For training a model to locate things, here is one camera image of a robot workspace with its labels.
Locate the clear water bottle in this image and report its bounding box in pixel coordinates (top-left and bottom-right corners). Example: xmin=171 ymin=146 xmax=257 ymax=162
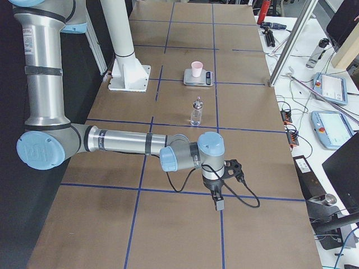
xmin=306 ymin=38 xmax=329 ymax=69

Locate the black monitor stand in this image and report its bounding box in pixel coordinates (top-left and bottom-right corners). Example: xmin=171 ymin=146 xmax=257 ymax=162
xmin=306 ymin=194 xmax=358 ymax=250

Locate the black monitor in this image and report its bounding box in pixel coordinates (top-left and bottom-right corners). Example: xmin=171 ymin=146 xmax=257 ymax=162
xmin=322 ymin=134 xmax=358 ymax=212

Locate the red bottle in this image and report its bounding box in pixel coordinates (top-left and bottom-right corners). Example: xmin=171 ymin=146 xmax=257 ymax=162
xmin=257 ymin=0 xmax=271 ymax=25

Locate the orange black connector strip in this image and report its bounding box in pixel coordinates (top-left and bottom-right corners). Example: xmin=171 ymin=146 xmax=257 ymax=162
xmin=280 ymin=109 xmax=299 ymax=148

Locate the long metal rod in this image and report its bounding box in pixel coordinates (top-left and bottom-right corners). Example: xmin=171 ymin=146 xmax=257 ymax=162
xmin=282 ymin=72 xmax=359 ymax=125

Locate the blue teach pendant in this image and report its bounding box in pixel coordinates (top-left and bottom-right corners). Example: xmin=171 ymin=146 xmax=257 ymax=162
xmin=311 ymin=111 xmax=355 ymax=150
xmin=313 ymin=72 xmax=348 ymax=105

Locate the blue folded umbrella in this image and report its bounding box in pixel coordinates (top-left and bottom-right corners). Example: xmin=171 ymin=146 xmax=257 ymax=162
xmin=260 ymin=22 xmax=287 ymax=30

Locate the clear glass sauce bottle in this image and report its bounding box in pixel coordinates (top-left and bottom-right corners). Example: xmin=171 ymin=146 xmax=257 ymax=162
xmin=190 ymin=96 xmax=203 ymax=126

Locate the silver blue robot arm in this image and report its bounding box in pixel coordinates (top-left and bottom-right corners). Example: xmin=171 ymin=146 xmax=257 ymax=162
xmin=12 ymin=1 xmax=228 ymax=211

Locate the lower blue teach pendant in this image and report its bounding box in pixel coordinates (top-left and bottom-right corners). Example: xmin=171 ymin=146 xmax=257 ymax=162
xmin=311 ymin=111 xmax=355 ymax=150

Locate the black flat box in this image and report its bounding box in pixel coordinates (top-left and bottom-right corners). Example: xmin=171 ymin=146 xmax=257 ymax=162
xmin=293 ymin=155 xmax=326 ymax=200

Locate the aluminium frame post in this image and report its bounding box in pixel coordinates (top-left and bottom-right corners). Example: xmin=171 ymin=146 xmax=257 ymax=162
xmin=269 ymin=0 xmax=318 ymax=87

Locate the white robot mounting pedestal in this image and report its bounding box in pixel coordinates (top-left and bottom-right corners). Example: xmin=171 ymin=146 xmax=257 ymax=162
xmin=101 ymin=1 xmax=151 ymax=92

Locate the black camera cable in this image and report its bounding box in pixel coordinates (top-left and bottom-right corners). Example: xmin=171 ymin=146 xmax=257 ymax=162
xmin=165 ymin=165 xmax=260 ymax=208

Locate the upper blue teach pendant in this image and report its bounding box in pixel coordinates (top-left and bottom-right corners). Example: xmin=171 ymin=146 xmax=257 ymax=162
xmin=313 ymin=72 xmax=348 ymax=105

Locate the grey digital kitchen scale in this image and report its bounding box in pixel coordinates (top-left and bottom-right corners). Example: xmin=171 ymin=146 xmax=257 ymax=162
xmin=183 ymin=68 xmax=214 ymax=87

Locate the black folded tripod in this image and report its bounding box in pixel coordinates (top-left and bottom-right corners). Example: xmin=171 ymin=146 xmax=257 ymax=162
xmin=263 ymin=26 xmax=275 ymax=47

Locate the pink plastic cup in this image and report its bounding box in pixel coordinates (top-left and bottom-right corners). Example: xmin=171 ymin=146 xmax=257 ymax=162
xmin=191 ymin=61 xmax=203 ymax=78

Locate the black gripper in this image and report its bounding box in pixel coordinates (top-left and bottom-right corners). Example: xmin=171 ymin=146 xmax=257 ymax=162
xmin=202 ymin=176 xmax=224 ymax=211

